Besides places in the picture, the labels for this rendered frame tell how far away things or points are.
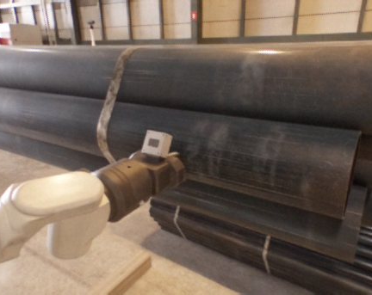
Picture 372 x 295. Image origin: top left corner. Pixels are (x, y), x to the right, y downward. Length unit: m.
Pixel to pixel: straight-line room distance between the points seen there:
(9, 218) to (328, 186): 0.45
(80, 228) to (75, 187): 0.06
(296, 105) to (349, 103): 0.08
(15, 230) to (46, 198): 0.05
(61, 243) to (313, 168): 0.40
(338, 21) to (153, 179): 8.63
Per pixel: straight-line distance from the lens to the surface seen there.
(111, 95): 0.80
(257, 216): 0.70
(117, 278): 2.06
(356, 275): 1.88
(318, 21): 9.10
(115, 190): 0.47
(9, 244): 0.42
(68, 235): 0.46
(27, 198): 0.41
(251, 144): 0.57
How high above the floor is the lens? 1.47
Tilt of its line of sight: 20 degrees down
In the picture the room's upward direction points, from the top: 1 degrees counter-clockwise
